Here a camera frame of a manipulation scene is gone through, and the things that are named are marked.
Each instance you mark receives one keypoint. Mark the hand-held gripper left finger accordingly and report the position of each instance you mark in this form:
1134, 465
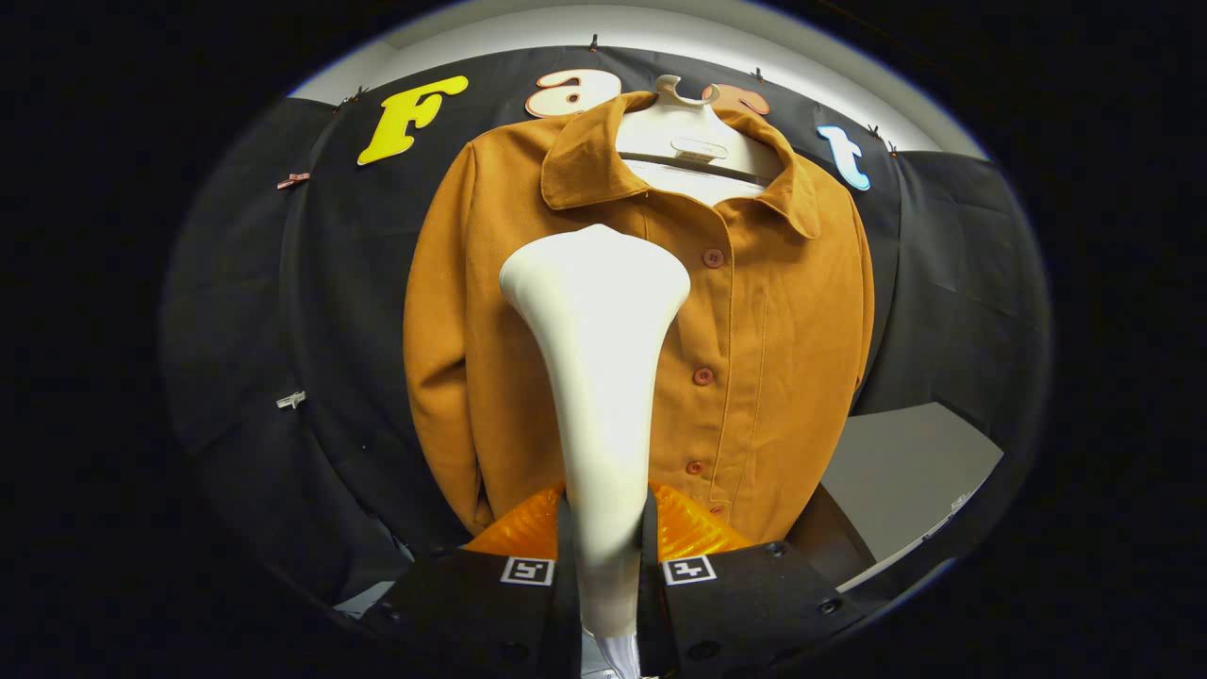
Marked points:
471, 613

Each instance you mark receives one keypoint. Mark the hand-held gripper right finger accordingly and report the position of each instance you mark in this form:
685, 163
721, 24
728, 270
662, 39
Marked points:
754, 613

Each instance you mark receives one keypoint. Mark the orange button-up shirt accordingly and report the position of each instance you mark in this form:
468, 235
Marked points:
773, 358

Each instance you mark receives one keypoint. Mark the white garment steamer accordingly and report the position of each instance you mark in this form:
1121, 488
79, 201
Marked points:
599, 377

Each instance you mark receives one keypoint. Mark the white clip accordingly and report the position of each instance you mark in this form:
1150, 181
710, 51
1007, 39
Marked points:
290, 400

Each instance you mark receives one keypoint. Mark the black backdrop cloth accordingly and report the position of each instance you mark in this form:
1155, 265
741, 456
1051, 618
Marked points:
311, 311

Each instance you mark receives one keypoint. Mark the red clip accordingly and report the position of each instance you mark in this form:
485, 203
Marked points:
292, 179

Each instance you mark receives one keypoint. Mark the white mannequin torso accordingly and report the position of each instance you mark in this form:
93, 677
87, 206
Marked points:
693, 127

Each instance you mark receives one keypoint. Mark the row of black cloth clips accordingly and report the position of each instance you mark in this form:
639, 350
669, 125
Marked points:
594, 42

